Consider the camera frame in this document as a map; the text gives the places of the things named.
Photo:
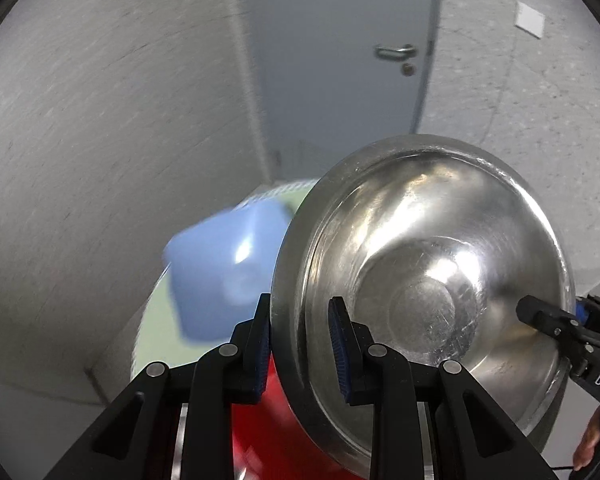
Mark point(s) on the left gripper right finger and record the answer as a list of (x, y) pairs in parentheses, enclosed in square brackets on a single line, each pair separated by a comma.
[(426, 418)]

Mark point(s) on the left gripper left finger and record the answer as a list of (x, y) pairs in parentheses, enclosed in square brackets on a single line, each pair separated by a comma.
[(177, 417)]

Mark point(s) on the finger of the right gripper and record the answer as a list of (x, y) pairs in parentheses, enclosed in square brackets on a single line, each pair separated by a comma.
[(559, 324), (588, 311)]

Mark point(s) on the large steel bowl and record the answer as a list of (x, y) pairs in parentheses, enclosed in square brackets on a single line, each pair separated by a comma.
[(431, 242)]

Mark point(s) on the blue square plate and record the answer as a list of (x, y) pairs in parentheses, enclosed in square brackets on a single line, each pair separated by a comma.
[(222, 265)]

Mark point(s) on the right hand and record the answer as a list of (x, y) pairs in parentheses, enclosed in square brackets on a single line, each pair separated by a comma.
[(585, 450)]

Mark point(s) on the green round table mat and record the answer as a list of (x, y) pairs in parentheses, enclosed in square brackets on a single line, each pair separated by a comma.
[(159, 338)]

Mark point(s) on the red plastic basin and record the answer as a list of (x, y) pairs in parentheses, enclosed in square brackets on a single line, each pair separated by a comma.
[(269, 443)]

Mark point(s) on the door lock cylinder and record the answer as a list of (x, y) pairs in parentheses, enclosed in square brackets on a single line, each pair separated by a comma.
[(408, 69)]

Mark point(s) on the grey door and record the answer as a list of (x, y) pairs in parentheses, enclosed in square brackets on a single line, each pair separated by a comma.
[(324, 91)]

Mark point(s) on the white wall switch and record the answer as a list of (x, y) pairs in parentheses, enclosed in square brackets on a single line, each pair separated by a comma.
[(529, 20)]

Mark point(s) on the silver door handle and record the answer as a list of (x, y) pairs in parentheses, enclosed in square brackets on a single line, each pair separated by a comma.
[(397, 54)]

